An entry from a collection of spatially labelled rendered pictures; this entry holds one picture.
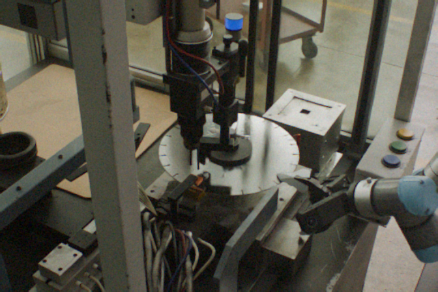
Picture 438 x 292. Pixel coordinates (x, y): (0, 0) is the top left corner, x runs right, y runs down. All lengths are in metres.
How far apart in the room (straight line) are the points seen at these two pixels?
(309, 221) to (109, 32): 0.76
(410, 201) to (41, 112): 1.25
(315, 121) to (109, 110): 1.13
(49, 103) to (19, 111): 0.10
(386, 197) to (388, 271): 1.37
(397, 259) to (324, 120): 1.08
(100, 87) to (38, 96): 1.53
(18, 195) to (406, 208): 0.73
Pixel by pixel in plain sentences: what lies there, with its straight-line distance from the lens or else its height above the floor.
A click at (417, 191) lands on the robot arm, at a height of 1.09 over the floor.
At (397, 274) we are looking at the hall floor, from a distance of 2.50.
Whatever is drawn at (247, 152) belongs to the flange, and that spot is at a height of 0.96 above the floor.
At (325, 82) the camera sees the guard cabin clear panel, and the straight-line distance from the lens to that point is 1.74.
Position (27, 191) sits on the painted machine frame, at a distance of 1.17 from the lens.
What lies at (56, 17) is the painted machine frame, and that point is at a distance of 1.26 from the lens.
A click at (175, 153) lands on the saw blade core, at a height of 0.95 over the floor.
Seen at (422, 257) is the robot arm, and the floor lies 0.93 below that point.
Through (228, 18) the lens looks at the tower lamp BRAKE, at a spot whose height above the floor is 1.16.
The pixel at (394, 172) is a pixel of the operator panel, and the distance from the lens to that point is 1.48.
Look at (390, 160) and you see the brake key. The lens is 1.50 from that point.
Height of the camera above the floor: 1.76
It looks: 35 degrees down
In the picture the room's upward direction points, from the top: 1 degrees clockwise
